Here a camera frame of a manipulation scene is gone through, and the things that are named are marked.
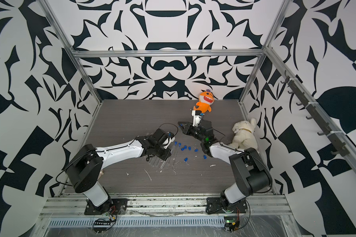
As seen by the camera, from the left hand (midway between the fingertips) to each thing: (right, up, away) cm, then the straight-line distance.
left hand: (169, 151), depth 88 cm
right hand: (+5, +17, -3) cm, 18 cm away
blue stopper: (+6, +2, +8) cm, 10 cm away
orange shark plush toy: (+26, +34, +24) cm, 49 cm away
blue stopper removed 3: (+12, 0, +7) cm, 14 cm away
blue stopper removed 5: (+21, -5, +4) cm, 22 cm away
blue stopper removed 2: (+8, 0, +6) cm, 10 cm away
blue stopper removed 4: (+10, -6, +2) cm, 11 cm away
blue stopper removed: (+10, +1, +8) cm, 13 cm away
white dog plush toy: (+44, +8, +1) cm, 45 cm away
